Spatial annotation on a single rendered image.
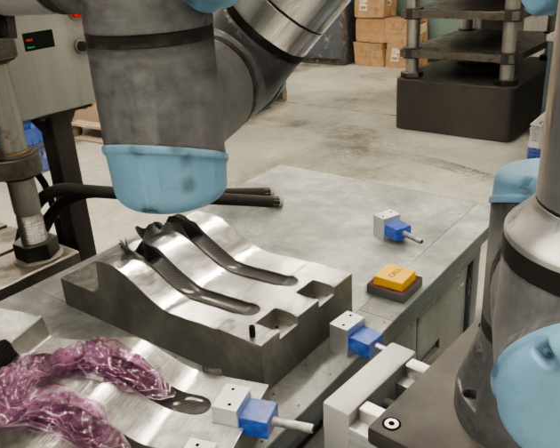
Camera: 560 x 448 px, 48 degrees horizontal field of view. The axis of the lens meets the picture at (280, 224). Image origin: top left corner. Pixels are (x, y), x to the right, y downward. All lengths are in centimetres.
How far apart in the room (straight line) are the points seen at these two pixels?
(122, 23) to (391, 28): 737
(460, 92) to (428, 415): 442
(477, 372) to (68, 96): 133
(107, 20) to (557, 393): 30
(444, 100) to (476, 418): 450
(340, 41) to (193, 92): 756
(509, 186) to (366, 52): 742
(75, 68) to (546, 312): 148
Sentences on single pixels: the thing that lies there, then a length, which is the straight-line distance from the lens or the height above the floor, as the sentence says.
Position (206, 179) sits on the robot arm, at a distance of 39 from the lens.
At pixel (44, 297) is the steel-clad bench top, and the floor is 80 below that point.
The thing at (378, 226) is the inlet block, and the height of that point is 83.
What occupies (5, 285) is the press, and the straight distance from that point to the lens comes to 150.
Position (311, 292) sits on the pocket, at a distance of 112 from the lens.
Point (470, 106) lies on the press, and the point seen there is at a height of 24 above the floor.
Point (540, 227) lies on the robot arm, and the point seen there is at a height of 129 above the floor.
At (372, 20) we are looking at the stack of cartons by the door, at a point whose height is 52.
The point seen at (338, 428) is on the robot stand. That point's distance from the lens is 69.
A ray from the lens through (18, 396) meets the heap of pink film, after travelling 94.
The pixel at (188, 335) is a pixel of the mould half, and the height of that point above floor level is 85.
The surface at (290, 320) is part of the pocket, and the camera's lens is 103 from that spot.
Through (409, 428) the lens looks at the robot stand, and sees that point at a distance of 59.
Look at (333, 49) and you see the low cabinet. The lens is 799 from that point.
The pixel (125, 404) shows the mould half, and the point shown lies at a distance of 90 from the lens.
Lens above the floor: 143
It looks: 24 degrees down
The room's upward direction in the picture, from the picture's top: 4 degrees counter-clockwise
